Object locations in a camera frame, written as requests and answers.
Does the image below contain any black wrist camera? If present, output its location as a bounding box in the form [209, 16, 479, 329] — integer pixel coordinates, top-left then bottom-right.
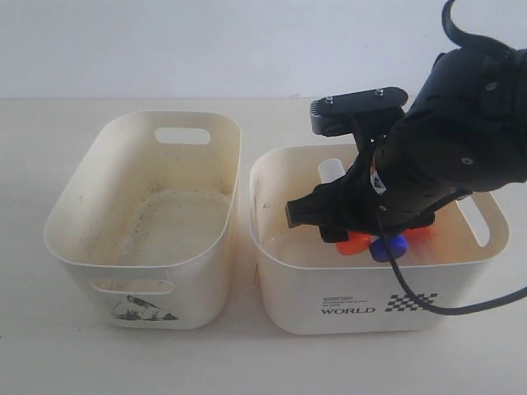
[310, 86, 409, 137]

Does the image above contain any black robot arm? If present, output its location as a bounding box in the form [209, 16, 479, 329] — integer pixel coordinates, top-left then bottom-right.
[285, 49, 526, 242]

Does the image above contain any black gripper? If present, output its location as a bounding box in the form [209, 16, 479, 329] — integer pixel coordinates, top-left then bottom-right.
[285, 142, 471, 244]

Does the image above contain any white plastic bin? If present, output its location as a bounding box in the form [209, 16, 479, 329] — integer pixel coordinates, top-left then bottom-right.
[43, 110, 242, 330]

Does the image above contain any black cable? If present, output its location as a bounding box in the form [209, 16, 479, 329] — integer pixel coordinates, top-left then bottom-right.
[349, 0, 527, 318]

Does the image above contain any blue capped tube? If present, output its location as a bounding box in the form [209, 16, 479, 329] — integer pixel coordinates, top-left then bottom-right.
[369, 235, 408, 263]

